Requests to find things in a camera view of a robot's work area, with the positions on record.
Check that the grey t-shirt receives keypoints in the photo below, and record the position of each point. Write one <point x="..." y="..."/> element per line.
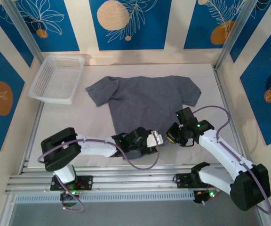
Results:
<point x="145" y="99"/>

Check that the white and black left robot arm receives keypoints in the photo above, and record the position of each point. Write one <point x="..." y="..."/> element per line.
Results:
<point x="95" y="147"/>

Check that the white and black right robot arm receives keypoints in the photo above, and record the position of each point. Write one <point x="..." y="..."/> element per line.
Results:
<point x="222" y="150"/>

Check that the white table cover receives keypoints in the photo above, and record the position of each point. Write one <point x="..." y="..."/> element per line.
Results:
<point x="79" y="122"/>

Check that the white plastic mesh basket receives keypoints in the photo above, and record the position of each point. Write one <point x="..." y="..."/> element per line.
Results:
<point x="55" y="80"/>

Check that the aluminium mounting rail frame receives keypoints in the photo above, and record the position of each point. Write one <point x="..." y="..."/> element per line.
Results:
<point x="130" y="179"/>

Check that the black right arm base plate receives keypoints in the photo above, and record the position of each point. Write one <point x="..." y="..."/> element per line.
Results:
<point x="181" y="180"/>

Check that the aluminium side rail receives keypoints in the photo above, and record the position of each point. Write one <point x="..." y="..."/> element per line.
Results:
<point x="227" y="106"/>
<point x="32" y="139"/>

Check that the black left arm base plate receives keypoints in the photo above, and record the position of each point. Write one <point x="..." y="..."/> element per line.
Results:
<point x="88" y="182"/>

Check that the aluminium corner post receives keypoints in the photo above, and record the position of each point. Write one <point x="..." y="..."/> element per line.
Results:
<point x="234" y="30"/>
<point x="22" y="30"/>

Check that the aluminium frame leg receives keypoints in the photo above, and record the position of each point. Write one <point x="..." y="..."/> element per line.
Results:
<point x="6" y="212"/>
<point x="266" y="216"/>

